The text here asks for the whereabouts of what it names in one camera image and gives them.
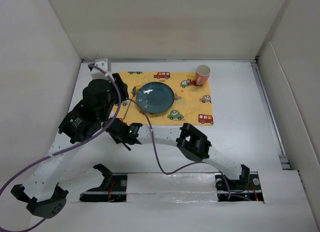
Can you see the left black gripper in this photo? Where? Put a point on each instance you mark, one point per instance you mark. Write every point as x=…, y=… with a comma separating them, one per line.
x=122, y=87

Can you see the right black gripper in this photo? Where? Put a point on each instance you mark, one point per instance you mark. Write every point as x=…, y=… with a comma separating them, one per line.
x=117, y=139

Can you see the dark teal plate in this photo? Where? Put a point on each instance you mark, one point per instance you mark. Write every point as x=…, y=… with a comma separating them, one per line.
x=155, y=97

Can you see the yellow car print cloth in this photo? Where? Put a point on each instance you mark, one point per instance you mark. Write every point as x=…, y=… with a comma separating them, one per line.
x=192, y=102

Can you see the pink cup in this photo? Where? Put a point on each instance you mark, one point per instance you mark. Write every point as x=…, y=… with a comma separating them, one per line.
x=202, y=74

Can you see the iridescent metallic fork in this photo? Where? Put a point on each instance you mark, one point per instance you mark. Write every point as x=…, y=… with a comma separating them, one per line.
x=134, y=93

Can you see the purple metallic spoon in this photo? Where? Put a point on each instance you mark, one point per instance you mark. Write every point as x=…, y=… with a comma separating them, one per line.
x=126, y=146

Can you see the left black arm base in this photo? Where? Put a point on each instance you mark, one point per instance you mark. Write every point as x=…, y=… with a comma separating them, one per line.
x=113, y=188

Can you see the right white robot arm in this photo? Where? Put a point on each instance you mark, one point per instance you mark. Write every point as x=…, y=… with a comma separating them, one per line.
x=191, y=142

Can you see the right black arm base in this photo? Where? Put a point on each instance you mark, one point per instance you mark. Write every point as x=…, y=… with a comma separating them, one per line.
x=233, y=191

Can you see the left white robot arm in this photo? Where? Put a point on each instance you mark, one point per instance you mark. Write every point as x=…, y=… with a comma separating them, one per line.
x=43, y=193

